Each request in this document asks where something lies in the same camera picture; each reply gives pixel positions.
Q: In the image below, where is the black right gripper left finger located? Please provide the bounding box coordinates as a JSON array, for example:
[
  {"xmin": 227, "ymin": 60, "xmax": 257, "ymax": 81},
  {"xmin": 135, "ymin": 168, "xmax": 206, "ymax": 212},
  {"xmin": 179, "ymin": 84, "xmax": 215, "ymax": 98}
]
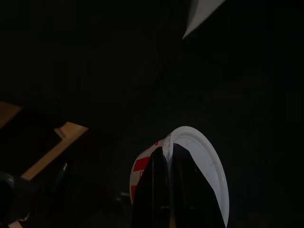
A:
[{"xmin": 132, "ymin": 147, "xmax": 171, "ymax": 228}]

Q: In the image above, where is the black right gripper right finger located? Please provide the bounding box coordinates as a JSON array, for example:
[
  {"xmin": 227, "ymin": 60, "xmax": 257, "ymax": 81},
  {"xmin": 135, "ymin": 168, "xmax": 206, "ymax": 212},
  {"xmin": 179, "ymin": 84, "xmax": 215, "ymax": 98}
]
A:
[{"xmin": 171, "ymin": 143, "xmax": 226, "ymax": 228}]

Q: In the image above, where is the white cup red print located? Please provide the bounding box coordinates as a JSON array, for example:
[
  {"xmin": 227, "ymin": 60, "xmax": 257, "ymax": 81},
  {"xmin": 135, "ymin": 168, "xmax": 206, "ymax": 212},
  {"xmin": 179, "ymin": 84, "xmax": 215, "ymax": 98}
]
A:
[{"xmin": 129, "ymin": 125, "xmax": 230, "ymax": 228}]

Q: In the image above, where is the light wooden board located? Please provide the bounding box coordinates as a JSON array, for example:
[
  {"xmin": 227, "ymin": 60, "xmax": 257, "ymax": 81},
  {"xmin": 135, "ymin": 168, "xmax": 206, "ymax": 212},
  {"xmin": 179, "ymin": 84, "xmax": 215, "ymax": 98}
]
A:
[{"xmin": 20, "ymin": 121, "xmax": 90, "ymax": 181}]

